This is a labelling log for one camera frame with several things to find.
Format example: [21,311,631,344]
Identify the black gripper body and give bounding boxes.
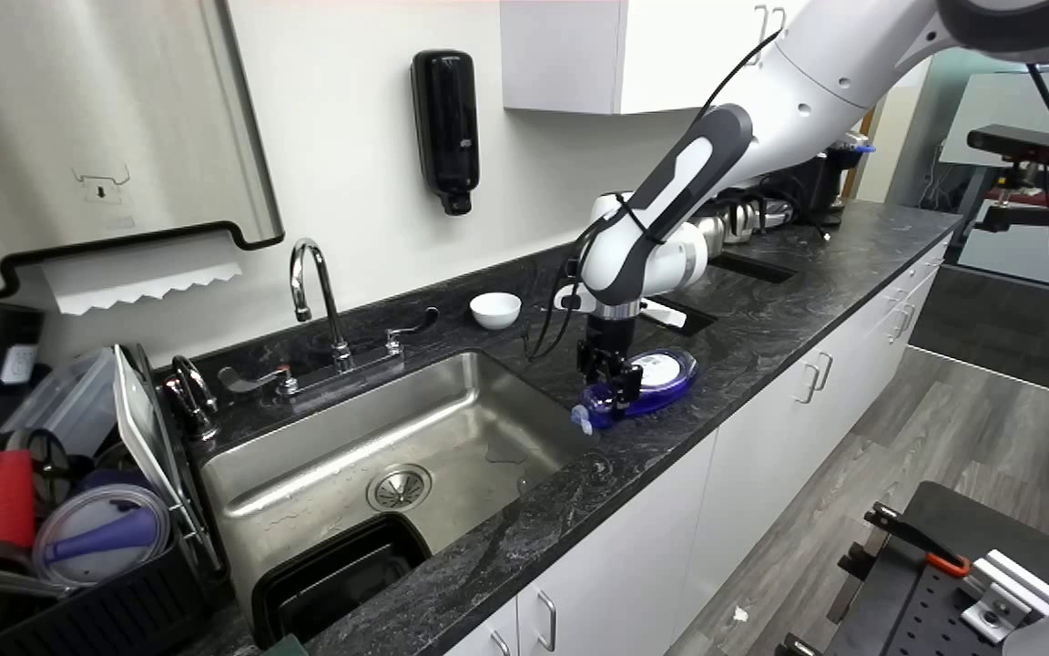
[579,306,639,401]

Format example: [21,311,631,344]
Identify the blue dish soap bottle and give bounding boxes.
[571,351,699,434]

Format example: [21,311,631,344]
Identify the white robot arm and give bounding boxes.
[579,0,1049,412]

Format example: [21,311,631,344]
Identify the black dish rack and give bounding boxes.
[0,344,220,656]

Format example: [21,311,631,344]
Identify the white ceramic bowl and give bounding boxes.
[471,291,520,331]

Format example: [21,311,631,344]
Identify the stainless steel sink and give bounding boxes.
[199,353,586,605]

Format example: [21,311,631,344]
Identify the white lower cabinets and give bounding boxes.
[444,244,944,656]

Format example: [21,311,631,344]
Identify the coffee maker with carafe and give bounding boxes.
[719,185,842,244]

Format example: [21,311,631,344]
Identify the chrome sink faucet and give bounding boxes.
[212,238,444,406]

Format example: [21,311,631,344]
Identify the white upper cabinet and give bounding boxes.
[498,0,807,116]

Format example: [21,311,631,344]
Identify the black sink tray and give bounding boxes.
[250,515,429,646]

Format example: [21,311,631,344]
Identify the black tool cart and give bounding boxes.
[772,480,1049,656]

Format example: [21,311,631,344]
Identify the steel paper towel dispenser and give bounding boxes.
[0,0,284,294]

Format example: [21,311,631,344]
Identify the black wall soap dispenser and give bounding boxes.
[412,50,481,214]

